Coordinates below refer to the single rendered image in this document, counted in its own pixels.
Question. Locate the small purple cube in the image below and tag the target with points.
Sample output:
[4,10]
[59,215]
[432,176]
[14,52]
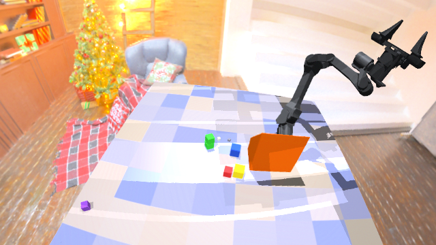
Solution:
[85,206]

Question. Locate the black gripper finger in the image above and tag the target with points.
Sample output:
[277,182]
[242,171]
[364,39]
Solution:
[390,31]
[419,44]

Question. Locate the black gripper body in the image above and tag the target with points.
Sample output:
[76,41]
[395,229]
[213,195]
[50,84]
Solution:
[390,57]

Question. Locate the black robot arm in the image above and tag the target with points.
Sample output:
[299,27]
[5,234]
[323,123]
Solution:
[312,65]

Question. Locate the blue block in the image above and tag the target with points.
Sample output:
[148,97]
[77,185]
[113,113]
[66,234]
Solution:
[235,150]

